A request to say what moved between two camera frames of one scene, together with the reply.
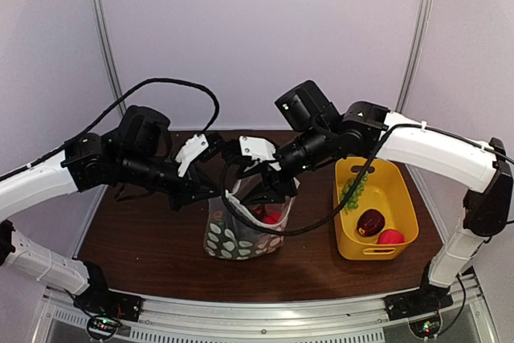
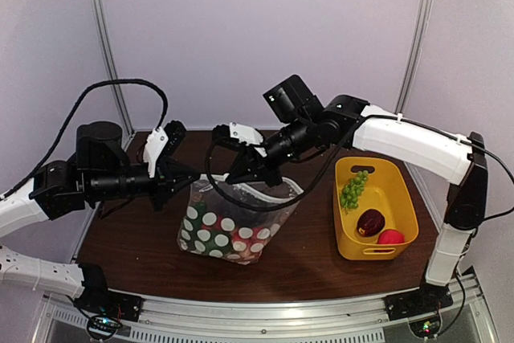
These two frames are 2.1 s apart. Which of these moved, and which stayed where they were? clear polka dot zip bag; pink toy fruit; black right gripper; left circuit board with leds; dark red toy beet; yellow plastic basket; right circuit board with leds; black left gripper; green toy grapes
Moved: clear polka dot zip bag; black right gripper; black left gripper
Stayed: left circuit board with leds; green toy grapes; yellow plastic basket; pink toy fruit; dark red toy beet; right circuit board with leds
